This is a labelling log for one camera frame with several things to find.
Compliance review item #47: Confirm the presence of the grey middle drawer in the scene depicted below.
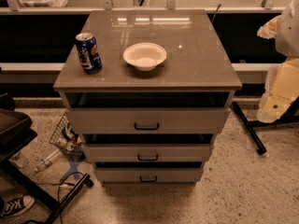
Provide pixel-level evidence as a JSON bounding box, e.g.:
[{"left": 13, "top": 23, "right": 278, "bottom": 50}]
[{"left": 82, "top": 144, "right": 212, "bottom": 162}]

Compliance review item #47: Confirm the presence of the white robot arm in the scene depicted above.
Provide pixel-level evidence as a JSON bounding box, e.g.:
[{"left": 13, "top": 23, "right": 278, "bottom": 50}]
[{"left": 257, "top": 0, "right": 299, "bottom": 123}]

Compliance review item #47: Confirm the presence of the black floor cable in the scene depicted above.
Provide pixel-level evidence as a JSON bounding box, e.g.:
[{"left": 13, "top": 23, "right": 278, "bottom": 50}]
[{"left": 22, "top": 171, "right": 86, "bottom": 224}]

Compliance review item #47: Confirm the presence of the wire mesh basket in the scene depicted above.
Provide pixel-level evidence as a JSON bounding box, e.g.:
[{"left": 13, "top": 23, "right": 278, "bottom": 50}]
[{"left": 50, "top": 114, "right": 83, "bottom": 157}]

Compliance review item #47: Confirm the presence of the black stand leg left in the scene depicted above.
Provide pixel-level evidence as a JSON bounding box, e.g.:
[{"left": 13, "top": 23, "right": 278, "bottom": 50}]
[{"left": 44, "top": 174, "right": 93, "bottom": 224}]

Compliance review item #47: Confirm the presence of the black stand base right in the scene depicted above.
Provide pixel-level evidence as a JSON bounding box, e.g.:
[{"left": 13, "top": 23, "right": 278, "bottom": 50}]
[{"left": 232, "top": 97, "right": 299, "bottom": 155}]

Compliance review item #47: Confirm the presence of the black and white sneaker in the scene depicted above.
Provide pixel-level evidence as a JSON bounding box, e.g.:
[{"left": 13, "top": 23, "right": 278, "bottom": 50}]
[{"left": 0, "top": 195, "right": 35, "bottom": 219}]

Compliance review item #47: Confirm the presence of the grey top drawer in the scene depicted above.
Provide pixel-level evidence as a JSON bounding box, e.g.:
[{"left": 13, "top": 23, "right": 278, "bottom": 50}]
[{"left": 65, "top": 108, "right": 230, "bottom": 134}]

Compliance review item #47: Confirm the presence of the white and yellow gripper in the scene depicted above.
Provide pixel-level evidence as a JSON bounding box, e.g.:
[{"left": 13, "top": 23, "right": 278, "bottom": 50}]
[{"left": 257, "top": 58, "right": 299, "bottom": 123}]

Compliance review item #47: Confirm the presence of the black chair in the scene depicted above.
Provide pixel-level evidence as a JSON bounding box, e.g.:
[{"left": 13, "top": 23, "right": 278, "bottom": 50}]
[{"left": 0, "top": 93, "right": 60, "bottom": 211}]

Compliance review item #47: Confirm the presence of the grey drawer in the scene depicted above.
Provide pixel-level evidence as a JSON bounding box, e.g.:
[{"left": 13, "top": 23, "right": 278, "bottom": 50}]
[
  {"left": 94, "top": 168, "right": 203, "bottom": 184},
  {"left": 65, "top": 108, "right": 230, "bottom": 134},
  {"left": 82, "top": 144, "right": 212, "bottom": 162}
]

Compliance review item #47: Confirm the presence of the grey bottom drawer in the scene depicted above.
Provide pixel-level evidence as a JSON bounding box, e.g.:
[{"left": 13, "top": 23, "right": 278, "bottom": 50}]
[{"left": 94, "top": 168, "right": 203, "bottom": 184}]

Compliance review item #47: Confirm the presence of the white paper bowl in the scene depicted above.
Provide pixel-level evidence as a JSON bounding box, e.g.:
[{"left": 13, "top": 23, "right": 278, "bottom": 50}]
[{"left": 123, "top": 43, "right": 167, "bottom": 71}]

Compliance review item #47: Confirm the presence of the blue soda can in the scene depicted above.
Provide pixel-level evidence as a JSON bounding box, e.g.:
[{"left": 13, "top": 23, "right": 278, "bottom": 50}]
[{"left": 75, "top": 33, "right": 102, "bottom": 74}]

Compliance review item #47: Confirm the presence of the grey drawer cabinet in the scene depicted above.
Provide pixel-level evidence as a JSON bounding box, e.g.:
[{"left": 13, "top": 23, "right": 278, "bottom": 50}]
[{"left": 52, "top": 9, "right": 243, "bottom": 187}]

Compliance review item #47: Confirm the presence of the clear plastic bottle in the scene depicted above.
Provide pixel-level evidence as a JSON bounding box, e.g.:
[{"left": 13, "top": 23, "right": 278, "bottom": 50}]
[{"left": 35, "top": 149, "right": 63, "bottom": 173}]

